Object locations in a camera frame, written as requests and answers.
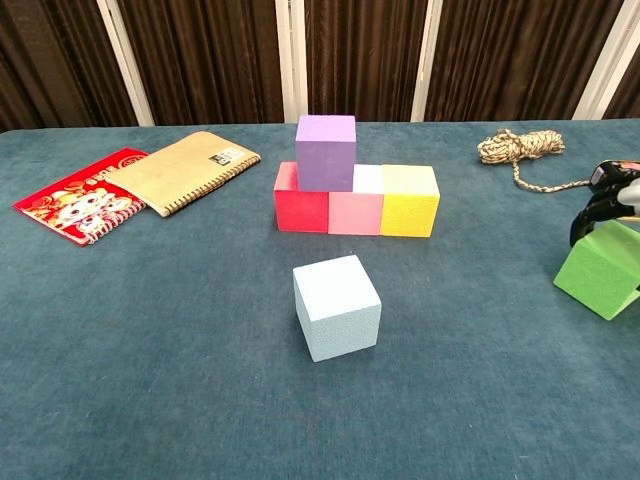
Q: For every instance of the tan kraft spiral notebook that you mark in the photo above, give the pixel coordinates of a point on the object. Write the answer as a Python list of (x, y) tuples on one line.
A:
[(180, 170)]

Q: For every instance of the teal felt table mat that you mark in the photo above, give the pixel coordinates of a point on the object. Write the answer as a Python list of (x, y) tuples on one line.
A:
[(250, 410)]

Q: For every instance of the dark brown curtain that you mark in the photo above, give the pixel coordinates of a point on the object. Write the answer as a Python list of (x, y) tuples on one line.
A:
[(210, 55)]

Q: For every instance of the red foam cube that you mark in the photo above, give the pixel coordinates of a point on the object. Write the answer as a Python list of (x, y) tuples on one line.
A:
[(300, 212)]

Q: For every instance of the white metal frame post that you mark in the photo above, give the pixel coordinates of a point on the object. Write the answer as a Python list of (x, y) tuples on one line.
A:
[(607, 65), (292, 60), (125, 65), (426, 60)]

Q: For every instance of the red spiral notebook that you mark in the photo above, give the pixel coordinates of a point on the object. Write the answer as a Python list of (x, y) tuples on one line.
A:
[(70, 205)]

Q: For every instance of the purple foam cube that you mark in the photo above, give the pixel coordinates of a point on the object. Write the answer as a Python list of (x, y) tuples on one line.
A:
[(325, 160)]

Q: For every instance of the green foam cube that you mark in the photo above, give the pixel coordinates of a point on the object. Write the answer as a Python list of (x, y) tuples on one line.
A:
[(595, 277)]

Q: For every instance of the black and gold tin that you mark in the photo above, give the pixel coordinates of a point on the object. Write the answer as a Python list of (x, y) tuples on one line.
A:
[(615, 172)]

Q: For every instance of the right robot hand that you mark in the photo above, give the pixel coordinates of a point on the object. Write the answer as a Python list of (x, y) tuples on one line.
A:
[(600, 210)]

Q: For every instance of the light blue foam cube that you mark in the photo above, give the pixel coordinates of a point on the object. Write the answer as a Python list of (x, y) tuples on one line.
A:
[(335, 310)]

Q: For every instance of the yellow foam cube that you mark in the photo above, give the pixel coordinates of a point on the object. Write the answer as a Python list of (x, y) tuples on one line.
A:
[(407, 212)]

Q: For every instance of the pink foam cube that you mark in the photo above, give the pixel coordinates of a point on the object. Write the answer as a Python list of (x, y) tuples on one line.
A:
[(355, 212)]

